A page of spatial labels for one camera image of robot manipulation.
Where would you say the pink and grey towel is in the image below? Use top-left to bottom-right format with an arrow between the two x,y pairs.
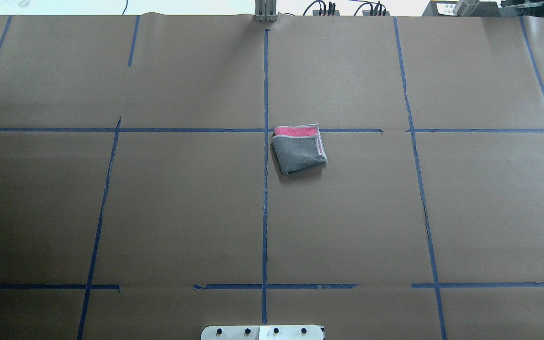
272,123 -> 328,176

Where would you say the brown paper table cover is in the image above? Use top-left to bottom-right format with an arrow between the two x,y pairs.
0,13 -> 544,340

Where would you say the orange black connector box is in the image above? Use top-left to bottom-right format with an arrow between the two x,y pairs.
304,0 -> 340,17

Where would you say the aluminium frame post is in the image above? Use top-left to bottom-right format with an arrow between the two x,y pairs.
254,0 -> 278,22

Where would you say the white column base plate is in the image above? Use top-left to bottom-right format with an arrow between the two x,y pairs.
200,324 -> 325,340

